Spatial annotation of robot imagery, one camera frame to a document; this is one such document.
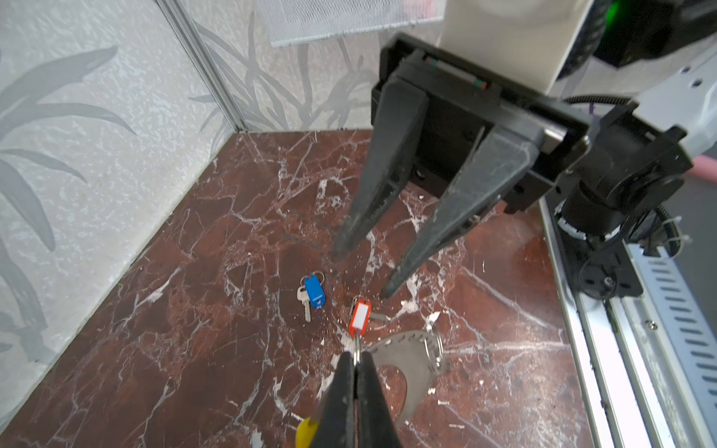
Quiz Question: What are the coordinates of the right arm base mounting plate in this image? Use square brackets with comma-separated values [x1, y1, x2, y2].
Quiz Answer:
[577, 240, 643, 301]

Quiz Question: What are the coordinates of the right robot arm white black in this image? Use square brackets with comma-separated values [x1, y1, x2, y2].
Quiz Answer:
[332, 1, 716, 300]

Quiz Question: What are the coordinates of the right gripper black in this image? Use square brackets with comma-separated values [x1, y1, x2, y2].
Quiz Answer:
[332, 33, 591, 299]

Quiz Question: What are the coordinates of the pink eraser block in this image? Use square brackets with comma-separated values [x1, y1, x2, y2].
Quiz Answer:
[688, 155, 717, 183]

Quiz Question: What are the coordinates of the key with blue tag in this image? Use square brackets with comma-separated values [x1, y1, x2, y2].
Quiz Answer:
[296, 272, 326, 323]

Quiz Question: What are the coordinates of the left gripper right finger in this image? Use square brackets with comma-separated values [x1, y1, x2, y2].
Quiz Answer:
[356, 352, 403, 448]

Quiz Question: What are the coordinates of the aluminium front rail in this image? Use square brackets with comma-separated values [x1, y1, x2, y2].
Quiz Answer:
[540, 202, 716, 447]

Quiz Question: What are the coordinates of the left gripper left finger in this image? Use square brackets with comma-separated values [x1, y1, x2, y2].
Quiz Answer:
[310, 352, 357, 448]

